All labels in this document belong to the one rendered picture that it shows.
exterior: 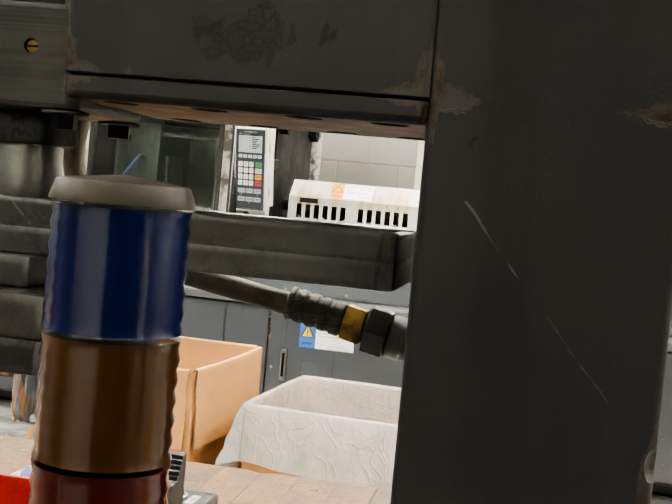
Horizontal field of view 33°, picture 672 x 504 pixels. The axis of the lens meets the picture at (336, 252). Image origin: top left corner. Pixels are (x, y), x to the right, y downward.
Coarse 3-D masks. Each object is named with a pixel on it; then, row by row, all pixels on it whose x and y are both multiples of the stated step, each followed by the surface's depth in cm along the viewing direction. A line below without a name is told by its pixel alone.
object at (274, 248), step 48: (0, 144) 56; (48, 144) 56; (0, 192) 56; (48, 192) 57; (0, 240) 54; (192, 240) 52; (240, 240) 52; (288, 240) 51; (336, 240) 51; (384, 240) 50; (0, 288) 51; (384, 288) 50; (0, 336) 50
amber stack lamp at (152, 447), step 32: (64, 352) 29; (96, 352) 29; (128, 352) 29; (160, 352) 30; (64, 384) 29; (96, 384) 29; (128, 384) 29; (160, 384) 30; (64, 416) 29; (96, 416) 29; (128, 416) 29; (160, 416) 30; (32, 448) 30; (64, 448) 29; (96, 448) 29; (128, 448) 29; (160, 448) 30
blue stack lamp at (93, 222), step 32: (64, 224) 29; (96, 224) 29; (128, 224) 29; (160, 224) 29; (64, 256) 29; (96, 256) 29; (128, 256) 29; (160, 256) 29; (64, 288) 29; (96, 288) 29; (128, 288) 29; (160, 288) 29; (64, 320) 29; (96, 320) 29; (128, 320) 29; (160, 320) 29
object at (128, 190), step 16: (64, 176) 29; (80, 176) 29; (96, 176) 30; (112, 176) 30; (128, 176) 30; (64, 192) 29; (80, 192) 29; (96, 192) 29; (112, 192) 29; (128, 192) 29; (144, 192) 29; (160, 192) 29; (176, 192) 29; (160, 208) 29; (176, 208) 29; (192, 208) 30
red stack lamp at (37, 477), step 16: (32, 464) 30; (32, 480) 30; (48, 480) 29; (64, 480) 29; (80, 480) 29; (96, 480) 29; (112, 480) 29; (128, 480) 29; (144, 480) 30; (160, 480) 30; (32, 496) 30; (48, 496) 29; (64, 496) 29; (80, 496) 29; (96, 496) 29; (112, 496) 29; (128, 496) 29; (144, 496) 30; (160, 496) 30
